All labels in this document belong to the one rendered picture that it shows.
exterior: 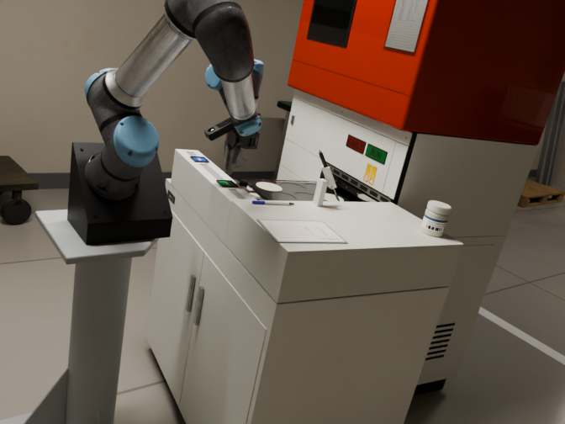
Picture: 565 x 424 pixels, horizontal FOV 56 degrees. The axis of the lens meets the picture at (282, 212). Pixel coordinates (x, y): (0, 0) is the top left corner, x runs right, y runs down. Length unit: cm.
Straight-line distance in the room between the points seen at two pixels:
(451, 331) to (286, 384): 116
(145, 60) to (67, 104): 289
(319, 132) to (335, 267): 101
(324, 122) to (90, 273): 117
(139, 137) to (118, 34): 288
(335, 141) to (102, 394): 127
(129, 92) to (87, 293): 61
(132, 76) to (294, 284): 65
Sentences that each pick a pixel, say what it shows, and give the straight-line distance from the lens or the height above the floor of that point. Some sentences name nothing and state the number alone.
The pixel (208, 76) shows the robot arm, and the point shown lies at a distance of 156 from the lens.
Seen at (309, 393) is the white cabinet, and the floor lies 50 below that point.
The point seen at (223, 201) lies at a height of 94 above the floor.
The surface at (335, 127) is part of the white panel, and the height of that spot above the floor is 113.
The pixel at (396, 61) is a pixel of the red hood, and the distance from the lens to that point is 190.
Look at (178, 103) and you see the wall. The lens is 452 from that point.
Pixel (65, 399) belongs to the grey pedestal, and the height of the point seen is 22.
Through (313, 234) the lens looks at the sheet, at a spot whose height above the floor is 97.
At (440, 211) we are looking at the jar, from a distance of 165.
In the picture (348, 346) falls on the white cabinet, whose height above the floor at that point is 65.
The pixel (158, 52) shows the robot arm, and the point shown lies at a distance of 131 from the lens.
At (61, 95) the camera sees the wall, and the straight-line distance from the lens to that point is 418.
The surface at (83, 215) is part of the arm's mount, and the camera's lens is 153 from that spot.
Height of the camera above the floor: 147
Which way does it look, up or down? 19 degrees down
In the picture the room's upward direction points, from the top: 12 degrees clockwise
